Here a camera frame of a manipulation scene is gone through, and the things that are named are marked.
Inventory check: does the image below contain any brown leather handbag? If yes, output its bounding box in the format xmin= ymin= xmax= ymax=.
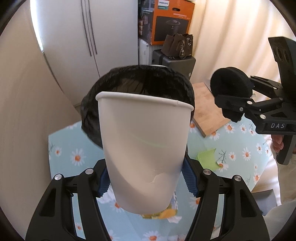
xmin=161 ymin=34 xmax=193 ymax=59

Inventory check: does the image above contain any black trash bag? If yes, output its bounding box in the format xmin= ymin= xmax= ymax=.
xmin=80 ymin=65 xmax=195 ymax=148

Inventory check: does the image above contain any black plastic container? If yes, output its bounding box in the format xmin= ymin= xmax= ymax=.
xmin=210 ymin=67 xmax=253 ymax=123

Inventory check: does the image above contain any black storage box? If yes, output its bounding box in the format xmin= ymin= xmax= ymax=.
xmin=152 ymin=50 xmax=196 ymax=79

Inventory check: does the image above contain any white paper cup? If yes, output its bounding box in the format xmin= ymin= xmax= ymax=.
xmin=96 ymin=91 xmax=194 ymax=214

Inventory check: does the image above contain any white refrigerator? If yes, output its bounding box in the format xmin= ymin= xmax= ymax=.
xmin=30 ymin=0 xmax=138 ymax=105

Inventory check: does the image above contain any fruit print snack bag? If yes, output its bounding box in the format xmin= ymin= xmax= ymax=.
xmin=140 ymin=204 xmax=182 ymax=223

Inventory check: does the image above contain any orange Philips appliance box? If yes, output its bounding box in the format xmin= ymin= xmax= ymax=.
xmin=149 ymin=0 xmax=195 ymax=45

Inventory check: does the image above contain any bamboo cutting board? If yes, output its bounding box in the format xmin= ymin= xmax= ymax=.
xmin=193 ymin=82 xmax=230 ymax=138

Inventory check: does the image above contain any person's right hand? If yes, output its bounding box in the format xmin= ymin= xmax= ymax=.
xmin=271 ymin=135 xmax=284 ymax=153

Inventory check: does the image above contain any green paper piece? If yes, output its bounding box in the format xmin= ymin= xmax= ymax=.
xmin=197 ymin=149 xmax=220 ymax=171

